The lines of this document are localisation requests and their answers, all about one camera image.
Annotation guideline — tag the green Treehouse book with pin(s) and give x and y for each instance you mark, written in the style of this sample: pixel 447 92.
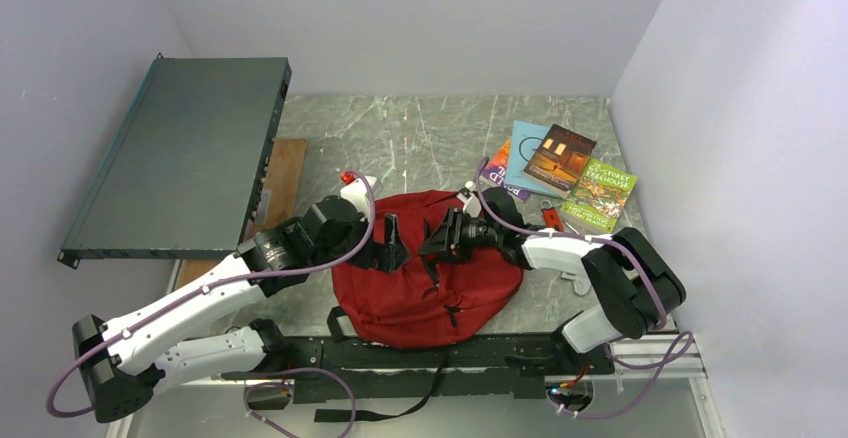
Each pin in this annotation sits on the green Treehouse book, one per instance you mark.
pixel 599 196

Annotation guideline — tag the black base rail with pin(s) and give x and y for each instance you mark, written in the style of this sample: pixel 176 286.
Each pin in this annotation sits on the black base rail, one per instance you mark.
pixel 519 365

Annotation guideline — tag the red backpack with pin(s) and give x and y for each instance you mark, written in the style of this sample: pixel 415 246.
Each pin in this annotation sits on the red backpack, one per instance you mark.
pixel 409 309

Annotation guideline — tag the dark house cover book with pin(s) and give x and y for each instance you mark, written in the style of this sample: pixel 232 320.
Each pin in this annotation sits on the dark house cover book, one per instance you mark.
pixel 559 160

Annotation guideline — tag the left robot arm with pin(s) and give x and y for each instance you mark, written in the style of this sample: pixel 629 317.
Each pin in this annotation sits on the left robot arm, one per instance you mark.
pixel 124 361

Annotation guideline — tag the wooden board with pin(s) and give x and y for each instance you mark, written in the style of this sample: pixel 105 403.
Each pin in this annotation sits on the wooden board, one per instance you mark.
pixel 275 200

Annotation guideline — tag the dark grey rack server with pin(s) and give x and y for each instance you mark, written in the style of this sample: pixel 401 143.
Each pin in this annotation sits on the dark grey rack server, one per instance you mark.
pixel 183 175

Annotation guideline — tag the purple Roald Dahl book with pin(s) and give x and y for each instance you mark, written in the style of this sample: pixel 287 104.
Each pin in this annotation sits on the purple Roald Dahl book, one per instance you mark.
pixel 494 172

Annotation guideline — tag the orange handled adjustable wrench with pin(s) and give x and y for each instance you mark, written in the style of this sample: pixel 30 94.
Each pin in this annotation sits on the orange handled adjustable wrench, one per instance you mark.
pixel 581 284

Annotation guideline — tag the light blue booklet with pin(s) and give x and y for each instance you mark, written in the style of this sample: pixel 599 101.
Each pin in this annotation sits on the light blue booklet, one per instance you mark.
pixel 525 139

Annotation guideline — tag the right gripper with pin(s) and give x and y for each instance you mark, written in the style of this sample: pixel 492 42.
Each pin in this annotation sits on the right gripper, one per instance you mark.
pixel 445 241

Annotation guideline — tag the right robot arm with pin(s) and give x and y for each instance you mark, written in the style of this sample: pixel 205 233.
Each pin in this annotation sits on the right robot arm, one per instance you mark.
pixel 635 288

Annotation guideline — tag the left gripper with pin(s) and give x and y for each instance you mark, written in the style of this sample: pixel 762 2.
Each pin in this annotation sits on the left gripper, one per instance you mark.
pixel 387 255

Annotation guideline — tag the green handled screwdriver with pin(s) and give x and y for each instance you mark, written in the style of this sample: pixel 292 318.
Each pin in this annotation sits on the green handled screwdriver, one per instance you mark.
pixel 577 232

